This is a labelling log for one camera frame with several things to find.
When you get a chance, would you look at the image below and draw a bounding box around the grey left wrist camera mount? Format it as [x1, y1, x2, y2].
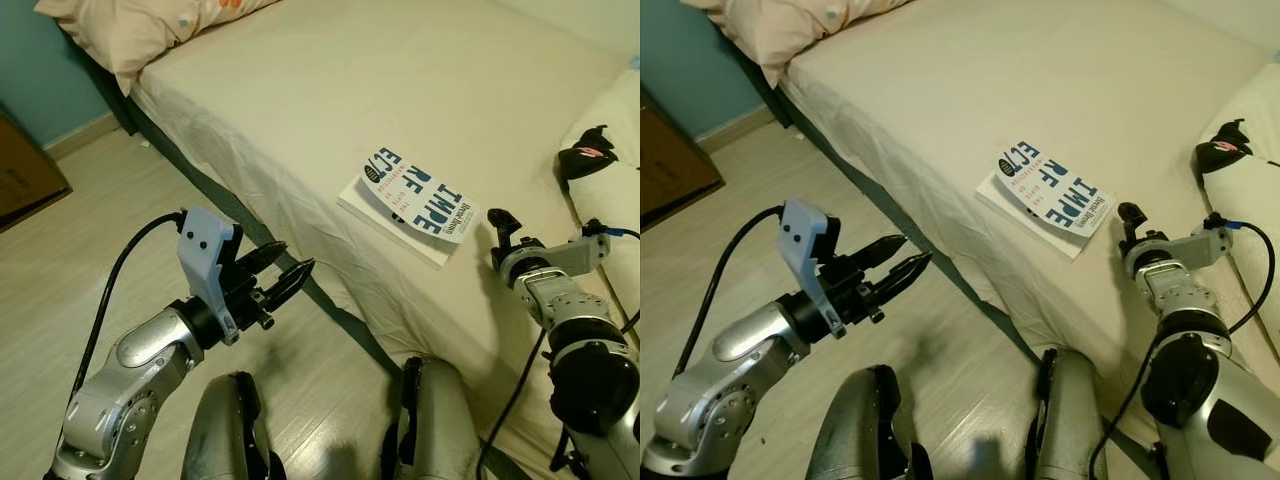
[780, 198, 844, 329]
[178, 207, 243, 346]

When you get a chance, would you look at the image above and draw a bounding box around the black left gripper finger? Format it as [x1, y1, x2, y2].
[266, 258, 317, 313]
[852, 236, 909, 271]
[880, 253, 933, 303]
[240, 243, 288, 279]

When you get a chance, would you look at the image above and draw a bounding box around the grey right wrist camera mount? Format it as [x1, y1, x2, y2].
[1160, 225, 1236, 269]
[545, 228, 613, 276]

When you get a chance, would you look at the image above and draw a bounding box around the bed with beige sheet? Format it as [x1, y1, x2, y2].
[130, 0, 641, 471]
[778, 0, 1280, 451]

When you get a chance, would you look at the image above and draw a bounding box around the grey robot right leg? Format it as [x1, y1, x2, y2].
[380, 355, 481, 480]
[1020, 347, 1106, 480]

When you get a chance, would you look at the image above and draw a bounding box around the white book with blue letters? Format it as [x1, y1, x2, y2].
[337, 143, 481, 269]
[975, 140, 1119, 261]

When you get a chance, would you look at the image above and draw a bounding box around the grey robot leg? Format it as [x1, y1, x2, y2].
[1020, 347, 1106, 480]
[180, 372, 286, 480]
[805, 365, 921, 480]
[380, 355, 481, 480]

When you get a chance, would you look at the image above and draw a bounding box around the grey robot left leg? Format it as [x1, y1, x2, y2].
[805, 365, 921, 480]
[180, 372, 286, 480]

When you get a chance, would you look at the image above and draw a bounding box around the pink pillow with coloured dots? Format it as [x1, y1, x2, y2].
[680, 0, 916, 89]
[33, 0, 286, 96]

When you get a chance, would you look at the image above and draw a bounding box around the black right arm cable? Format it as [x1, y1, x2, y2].
[1088, 212, 1276, 480]
[475, 225, 641, 480]

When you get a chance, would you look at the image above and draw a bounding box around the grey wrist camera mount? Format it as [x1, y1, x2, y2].
[1160, 225, 1236, 269]
[545, 228, 613, 276]
[178, 207, 243, 346]
[780, 198, 844, 329]

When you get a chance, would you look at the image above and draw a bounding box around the white Kuromi print blanket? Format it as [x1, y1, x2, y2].
[555, 68, 641, 331]
[1192, 62, 1280, 341]

